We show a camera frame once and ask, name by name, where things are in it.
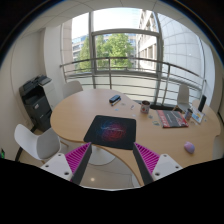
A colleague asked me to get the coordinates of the black mouse pad with nebula print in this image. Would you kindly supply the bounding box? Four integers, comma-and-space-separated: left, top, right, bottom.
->
84, 115, 136, 150

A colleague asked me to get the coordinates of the red and black book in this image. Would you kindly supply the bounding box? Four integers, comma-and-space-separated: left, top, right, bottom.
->
157, 110, 188, 128

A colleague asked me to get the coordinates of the white chair front left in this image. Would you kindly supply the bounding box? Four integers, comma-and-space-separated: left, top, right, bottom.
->
14, 124, 61, 160

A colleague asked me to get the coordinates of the metal window railing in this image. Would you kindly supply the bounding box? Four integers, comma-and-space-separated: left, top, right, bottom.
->
60, 57, 206, 105

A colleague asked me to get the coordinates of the metal can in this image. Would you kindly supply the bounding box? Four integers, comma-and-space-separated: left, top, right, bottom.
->
184, 108, 193, 121

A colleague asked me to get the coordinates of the patterned ceramic mug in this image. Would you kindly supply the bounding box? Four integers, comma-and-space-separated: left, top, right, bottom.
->
140, 100, 150, 114

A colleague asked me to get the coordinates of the white chair back right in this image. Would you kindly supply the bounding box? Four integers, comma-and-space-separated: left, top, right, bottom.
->
177, 84, 190, 111

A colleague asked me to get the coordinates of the white table pedestal base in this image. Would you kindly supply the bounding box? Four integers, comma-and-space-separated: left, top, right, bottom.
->
89, 146, 115, 166

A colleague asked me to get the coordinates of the colourful card under stand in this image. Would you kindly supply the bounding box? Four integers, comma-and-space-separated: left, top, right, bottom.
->
192, 107, 204, 123

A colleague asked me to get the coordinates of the black glasses case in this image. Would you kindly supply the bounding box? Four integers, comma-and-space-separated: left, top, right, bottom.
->
109, 95, 120, 103

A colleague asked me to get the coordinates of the black office printer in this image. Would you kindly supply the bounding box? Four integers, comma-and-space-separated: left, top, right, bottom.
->
19, 75, 58, 132

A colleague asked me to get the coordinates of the lilac computer mouse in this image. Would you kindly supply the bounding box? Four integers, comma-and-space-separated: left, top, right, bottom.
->
184, 142, 195, 154

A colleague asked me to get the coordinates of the white chair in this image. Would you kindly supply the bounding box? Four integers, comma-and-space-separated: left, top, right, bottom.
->
63, 80, 83, 98
177, 84, 190, 111
14, 124, 61, 160

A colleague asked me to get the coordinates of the white chair back left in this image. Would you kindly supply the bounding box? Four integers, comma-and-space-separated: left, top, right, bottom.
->
63, 80, 83, 98

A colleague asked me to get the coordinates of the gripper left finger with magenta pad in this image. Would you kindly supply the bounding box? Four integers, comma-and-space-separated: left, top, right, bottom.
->
42, 143, 92, 185

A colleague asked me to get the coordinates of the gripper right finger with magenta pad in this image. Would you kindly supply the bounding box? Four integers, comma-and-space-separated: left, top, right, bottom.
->
133, 143, 182, 185

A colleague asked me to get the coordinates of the black phone on stand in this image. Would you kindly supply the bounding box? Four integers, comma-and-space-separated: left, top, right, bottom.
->
198, 95, 207, 112

